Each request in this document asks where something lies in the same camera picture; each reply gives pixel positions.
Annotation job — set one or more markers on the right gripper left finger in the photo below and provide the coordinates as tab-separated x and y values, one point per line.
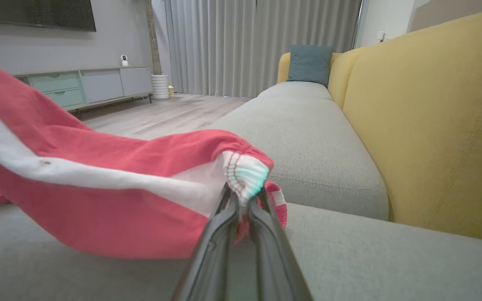
211	259

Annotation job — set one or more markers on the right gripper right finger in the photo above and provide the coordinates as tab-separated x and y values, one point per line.
274	259

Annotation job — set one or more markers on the red white-sleeved T-shirt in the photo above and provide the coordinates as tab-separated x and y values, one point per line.
98	159

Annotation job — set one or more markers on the grey and yellow sofa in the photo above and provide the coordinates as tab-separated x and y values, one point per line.
391	259

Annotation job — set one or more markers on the grey sofa seat cushion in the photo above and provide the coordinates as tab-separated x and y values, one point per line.
308	138

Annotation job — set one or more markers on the small yellow floor item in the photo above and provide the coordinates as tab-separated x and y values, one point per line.
171	91

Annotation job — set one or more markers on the white ribbed plant pot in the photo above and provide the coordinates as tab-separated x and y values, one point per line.
160	87

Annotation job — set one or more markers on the teal throw pillow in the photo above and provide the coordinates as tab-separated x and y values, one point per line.
310	65

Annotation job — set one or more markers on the yellow sofa backrest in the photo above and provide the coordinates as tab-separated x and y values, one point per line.
433	125

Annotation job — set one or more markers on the grey and mint TV cabinet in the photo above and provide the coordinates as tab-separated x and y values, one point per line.
98	83

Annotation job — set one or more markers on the grey pleated curtain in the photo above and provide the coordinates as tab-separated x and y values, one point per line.
232	42

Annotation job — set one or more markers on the white security camera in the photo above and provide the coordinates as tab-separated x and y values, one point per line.
124	61

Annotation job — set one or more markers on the black wall television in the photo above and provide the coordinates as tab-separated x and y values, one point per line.
32	12

